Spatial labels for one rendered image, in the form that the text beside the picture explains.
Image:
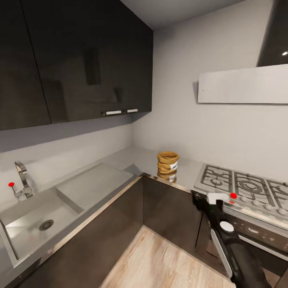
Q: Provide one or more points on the burner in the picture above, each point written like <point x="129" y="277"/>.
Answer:
<point x="259" y="192"/>

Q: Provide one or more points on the range hood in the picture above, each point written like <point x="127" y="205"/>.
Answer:
<point x="267" y="83"/>

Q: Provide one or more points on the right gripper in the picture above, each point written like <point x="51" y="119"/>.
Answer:
<point x="203" y="205"/>

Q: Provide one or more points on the drop in sink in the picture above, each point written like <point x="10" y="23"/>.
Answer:
<point x="30" y="223"/>

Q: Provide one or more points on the popcorn bag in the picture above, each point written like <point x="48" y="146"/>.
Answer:
<point x="167" y="161"/>

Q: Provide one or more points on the oven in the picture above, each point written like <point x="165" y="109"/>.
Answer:
<point x="267" y="242"/>

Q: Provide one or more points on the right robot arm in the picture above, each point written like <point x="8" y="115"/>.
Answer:
<point x="243" y="268"/>

